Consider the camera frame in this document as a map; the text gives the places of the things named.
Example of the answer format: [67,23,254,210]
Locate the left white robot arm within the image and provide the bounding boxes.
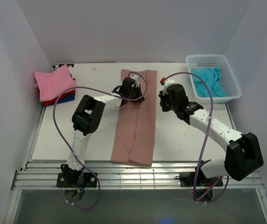
[61,73,145,187]

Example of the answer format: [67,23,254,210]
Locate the folded red t shirt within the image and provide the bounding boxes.
[42,90,76,107]

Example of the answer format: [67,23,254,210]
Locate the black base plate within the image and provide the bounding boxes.
[56,173,97,188]
[175,171,218,187]

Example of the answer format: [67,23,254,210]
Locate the turquoise t shirt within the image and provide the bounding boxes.
[191,67,227,98]

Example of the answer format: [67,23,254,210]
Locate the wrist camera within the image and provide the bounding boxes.
[133,77,141,88]
[160,77,175,86]

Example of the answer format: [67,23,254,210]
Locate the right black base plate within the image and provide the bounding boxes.
[175,171,218,187]

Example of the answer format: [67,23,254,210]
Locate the folded pink t shirt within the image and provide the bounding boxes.
[34,64,76,102]

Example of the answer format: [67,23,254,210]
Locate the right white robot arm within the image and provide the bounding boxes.
[159,84,264,185]

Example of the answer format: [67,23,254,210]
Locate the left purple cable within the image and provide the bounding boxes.
[53,72,148,210]

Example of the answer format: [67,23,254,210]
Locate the aluminium frame rail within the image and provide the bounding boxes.
[11,161,265,191]

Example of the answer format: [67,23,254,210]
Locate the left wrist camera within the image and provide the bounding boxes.
[133,77,141,88]

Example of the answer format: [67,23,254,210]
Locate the dusty pink t shirt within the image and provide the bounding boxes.
[111,70,157,166]

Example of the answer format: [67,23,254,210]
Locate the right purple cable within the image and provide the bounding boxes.
[160,71,229,204]

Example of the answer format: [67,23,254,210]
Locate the purple cable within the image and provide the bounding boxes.
[160,71,229,204]
[53,72,148,210]

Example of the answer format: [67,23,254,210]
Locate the folded blue t shirt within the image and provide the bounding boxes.
[40,77,76,106]

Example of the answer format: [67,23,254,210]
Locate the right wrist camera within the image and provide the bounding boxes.
[160,77,175,86]

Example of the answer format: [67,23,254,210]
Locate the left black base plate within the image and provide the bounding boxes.
[56,173,97,188]

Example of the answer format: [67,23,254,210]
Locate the white plastic basket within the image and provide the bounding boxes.
[186,54,242,104]

